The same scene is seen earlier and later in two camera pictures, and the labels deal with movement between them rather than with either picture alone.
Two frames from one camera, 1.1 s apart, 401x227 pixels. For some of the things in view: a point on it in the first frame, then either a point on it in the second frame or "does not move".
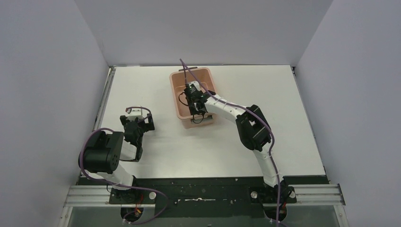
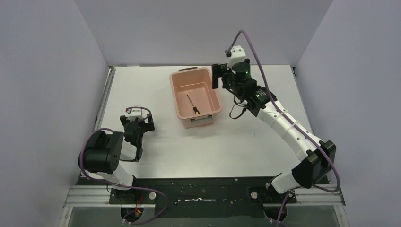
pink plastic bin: (204, 76) does not move
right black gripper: (194, 111) to (218, 71)
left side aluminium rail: (104, 100) does not move
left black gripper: (145, 122) does not move
